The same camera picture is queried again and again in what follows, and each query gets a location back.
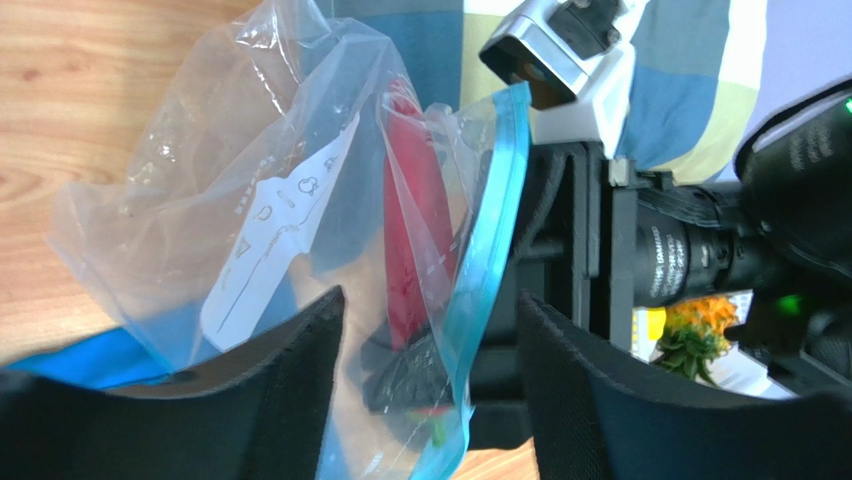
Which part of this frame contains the clear zip top bag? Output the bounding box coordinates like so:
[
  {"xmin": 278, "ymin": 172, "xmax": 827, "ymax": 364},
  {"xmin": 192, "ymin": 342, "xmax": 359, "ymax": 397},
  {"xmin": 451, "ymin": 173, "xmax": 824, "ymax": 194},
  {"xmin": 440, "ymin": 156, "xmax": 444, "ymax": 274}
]
[{"xmin": 50, "ymin": 1, "xmax": 531, "ymax": 479}]

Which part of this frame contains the fake pineapple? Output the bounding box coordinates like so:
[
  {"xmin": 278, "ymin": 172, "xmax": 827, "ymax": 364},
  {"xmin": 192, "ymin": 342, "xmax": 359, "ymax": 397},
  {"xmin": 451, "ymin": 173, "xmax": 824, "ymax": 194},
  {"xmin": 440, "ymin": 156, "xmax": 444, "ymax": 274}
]
[{"xmin": 651, "ymin": 295, "xmax": 739, "ymax": 387}]

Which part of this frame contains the fake yellow lemon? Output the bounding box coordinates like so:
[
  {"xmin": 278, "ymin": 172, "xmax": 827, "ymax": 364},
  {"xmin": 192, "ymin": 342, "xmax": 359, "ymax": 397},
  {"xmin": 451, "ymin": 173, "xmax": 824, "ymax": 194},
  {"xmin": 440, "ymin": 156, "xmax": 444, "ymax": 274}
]
[{"xmin": 646, "ymin": 308, "xmax": 667, "ymax": 341}]

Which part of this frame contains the white plastic basket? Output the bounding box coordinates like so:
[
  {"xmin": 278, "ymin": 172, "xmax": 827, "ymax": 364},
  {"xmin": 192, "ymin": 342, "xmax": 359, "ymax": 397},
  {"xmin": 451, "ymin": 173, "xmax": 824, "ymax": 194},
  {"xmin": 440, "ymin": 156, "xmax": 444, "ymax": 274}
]
[{"xmin": 631, "ymin": 292, "xmax": 794, "ymax": 399}]

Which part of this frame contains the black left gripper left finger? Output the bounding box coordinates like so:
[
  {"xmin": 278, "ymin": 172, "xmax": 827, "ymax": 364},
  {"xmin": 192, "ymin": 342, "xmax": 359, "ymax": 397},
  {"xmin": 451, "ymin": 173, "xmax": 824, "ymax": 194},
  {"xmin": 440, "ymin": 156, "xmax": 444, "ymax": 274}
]
[{"xmin": 1, "ymin": 287, "xmax": 346, "ymax": 479}]

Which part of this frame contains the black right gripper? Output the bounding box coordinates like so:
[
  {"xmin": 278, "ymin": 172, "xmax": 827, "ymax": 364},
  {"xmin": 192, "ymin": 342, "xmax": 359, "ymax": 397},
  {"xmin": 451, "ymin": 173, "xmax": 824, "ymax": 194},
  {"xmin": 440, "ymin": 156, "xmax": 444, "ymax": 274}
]
[{"xmin": 469, "ymin": 142, "xmax": 753, "ymax": 450}]

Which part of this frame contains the blue folded t-shirt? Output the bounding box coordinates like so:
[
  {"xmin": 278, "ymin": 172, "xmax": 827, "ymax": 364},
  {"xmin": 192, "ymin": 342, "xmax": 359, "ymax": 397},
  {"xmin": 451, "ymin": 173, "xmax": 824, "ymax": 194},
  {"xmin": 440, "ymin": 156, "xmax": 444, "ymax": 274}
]
[{"xmin": 3, "ymin": 279, "xmax": 301, "ymax": 391}]

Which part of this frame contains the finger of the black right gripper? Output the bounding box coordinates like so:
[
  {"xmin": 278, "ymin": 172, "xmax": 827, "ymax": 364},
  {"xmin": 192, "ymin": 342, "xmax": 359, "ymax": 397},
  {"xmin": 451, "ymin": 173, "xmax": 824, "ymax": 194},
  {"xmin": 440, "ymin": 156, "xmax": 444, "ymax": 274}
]
[{"xmin": 362, "ymin": 329, "xmax": 455, "ymax": 433}]

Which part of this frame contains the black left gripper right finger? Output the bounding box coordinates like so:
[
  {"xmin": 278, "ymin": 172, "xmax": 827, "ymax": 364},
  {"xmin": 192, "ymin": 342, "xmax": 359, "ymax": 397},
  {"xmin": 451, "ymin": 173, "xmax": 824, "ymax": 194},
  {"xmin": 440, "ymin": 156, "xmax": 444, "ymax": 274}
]
[{"xmin": 517, "ymin": 293, "xmax": 851, "ymax": 479}]

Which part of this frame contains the plaid checkered pillow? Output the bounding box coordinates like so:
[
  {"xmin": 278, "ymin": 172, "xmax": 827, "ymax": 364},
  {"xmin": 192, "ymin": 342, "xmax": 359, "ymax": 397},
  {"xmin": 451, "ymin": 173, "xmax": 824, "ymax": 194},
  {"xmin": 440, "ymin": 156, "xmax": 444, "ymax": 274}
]
[{"xmin": 319, "ymin": 1, "xmax": 768, "ymax": 184}]

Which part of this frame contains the fake red chili pepper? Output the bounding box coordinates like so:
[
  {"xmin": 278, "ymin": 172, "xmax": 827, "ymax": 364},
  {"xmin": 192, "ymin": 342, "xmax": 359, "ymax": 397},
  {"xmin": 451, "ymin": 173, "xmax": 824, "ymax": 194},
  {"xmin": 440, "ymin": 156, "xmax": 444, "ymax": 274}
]
[{"xmin": 384, "ymin": 79, "xmax": 456, "ymax": 351}]

